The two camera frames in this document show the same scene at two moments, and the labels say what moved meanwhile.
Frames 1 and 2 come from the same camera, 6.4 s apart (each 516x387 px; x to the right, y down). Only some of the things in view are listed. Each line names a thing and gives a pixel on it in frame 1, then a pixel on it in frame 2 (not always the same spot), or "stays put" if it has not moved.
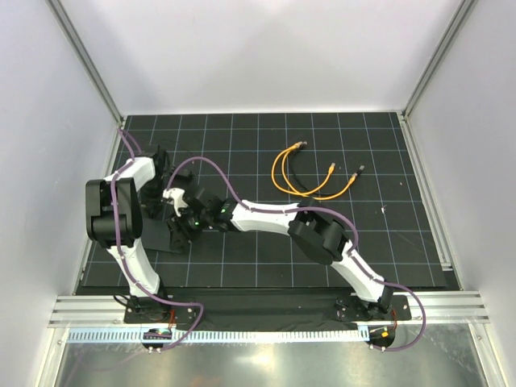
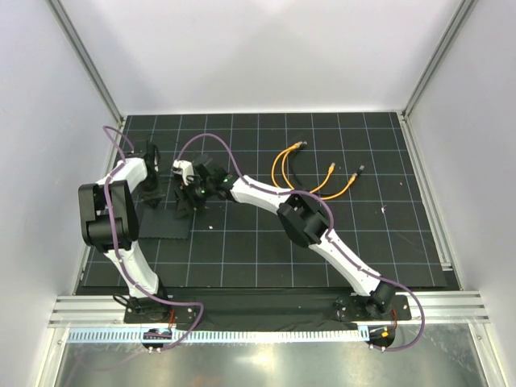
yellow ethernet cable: x=294 y=147 stays put
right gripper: x=179 y=226 -> x=185 y=201
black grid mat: x=351 y=165 stays put
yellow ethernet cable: x=296 y=146 stays put
